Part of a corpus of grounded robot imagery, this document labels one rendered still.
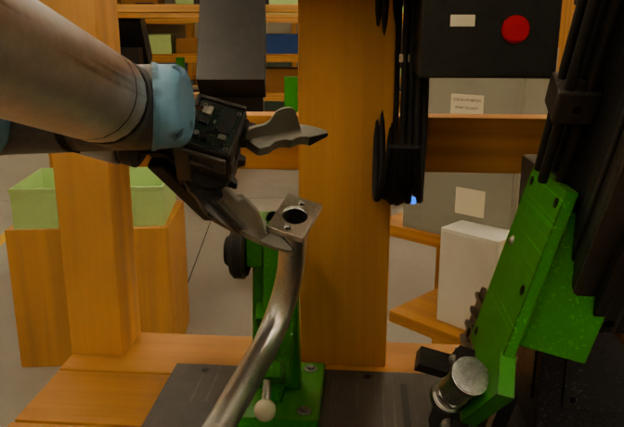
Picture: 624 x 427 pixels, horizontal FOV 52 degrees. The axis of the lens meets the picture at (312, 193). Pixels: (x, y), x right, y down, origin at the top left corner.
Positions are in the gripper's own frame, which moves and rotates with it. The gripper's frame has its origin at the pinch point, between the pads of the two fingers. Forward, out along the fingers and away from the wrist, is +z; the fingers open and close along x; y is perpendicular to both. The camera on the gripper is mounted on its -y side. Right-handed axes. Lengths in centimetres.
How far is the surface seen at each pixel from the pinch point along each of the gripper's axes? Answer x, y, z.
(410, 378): -5.6, -35.8, 21.2
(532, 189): 4.1, 5.8, 21.7
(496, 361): -12.9, 1.0, 21.5
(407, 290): 113, -269, 58
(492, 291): -3.9, -3.1, 21.6
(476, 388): -15.5, -0.5, 20.4
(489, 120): 32.5, -18.9, 23.0
